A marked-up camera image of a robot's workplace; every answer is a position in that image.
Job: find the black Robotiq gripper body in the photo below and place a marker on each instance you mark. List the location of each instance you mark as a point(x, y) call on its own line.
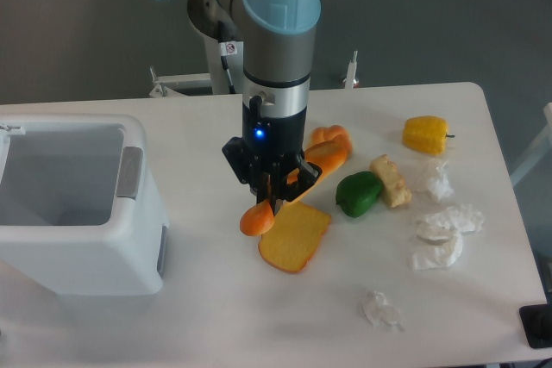
point(273, 136)

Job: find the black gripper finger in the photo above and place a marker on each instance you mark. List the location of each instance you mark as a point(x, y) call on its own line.
point(247, 166)
point(291, 175)

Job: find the long orange bread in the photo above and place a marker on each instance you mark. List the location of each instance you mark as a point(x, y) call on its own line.
point(328, 156)

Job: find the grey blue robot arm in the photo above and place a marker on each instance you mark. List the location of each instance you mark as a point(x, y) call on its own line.
point(267, 104)

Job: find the round knotted bread roll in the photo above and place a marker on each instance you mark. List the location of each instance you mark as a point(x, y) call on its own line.
point(335, 133)

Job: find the white trash can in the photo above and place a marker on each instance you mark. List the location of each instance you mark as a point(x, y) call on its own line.
point(80, 211)

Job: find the yellow toast slice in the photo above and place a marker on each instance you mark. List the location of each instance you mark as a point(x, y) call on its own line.
point(294, 238)

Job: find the green bell pepper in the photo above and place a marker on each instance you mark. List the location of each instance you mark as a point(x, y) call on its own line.
point(357, 193)

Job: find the beige cake piece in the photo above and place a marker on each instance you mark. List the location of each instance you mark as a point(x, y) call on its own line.
point(395, 192)

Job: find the yellow bell pepper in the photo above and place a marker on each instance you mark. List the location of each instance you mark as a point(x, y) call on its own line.
point(426, 134)

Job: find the crumpled white tissue upper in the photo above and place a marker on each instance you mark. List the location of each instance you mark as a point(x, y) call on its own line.
point(434, 181)

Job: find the crumpled white tissue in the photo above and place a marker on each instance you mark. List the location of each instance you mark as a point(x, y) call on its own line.
point(434, 181)
point(377, 309)
point(441, 236)

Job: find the crumpled white tissue lower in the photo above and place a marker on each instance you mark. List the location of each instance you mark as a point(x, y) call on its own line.
point(377, 309)

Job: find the crumpled white tissue middle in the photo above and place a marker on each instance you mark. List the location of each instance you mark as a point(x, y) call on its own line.
point(441, 236)

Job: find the black device at edge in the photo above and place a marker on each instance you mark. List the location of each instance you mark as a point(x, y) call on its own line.
point(536, 321)

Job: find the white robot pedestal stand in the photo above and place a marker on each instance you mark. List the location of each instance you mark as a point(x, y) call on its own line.
point(181, 81)

